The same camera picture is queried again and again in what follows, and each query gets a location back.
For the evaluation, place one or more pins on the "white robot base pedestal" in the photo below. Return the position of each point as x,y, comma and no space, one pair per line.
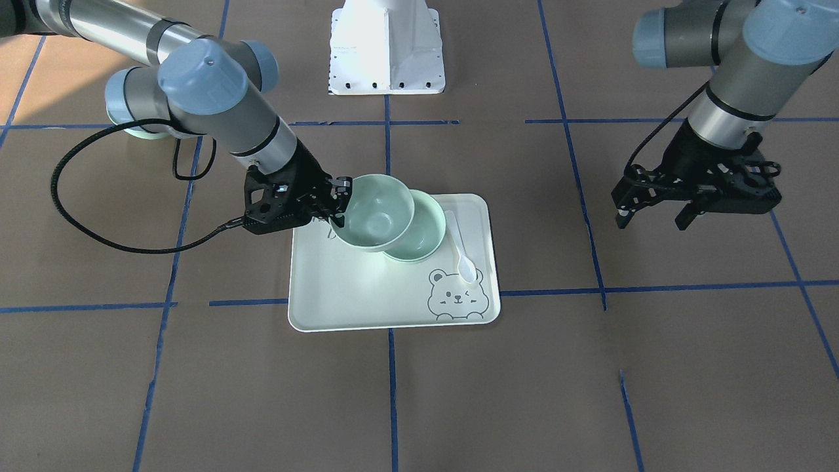
385,48

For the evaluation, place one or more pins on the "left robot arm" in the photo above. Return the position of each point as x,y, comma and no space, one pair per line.
763,52

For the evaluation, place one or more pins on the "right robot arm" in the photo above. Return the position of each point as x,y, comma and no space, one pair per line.
190,84

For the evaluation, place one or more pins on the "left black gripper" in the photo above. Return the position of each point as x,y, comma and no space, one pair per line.
686,154

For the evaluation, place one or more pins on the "white plastic spoon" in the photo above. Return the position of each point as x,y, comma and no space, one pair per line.
466,267

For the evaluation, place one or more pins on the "cream bear serving tray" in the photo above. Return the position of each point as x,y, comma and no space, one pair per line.
335,287

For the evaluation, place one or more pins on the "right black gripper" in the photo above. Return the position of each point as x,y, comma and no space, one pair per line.
307,175

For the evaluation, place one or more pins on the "green bowl on tray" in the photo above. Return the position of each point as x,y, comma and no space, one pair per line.
409,259

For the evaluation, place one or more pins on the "green bowl with ice cubes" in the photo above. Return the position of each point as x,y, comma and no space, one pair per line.
149,132

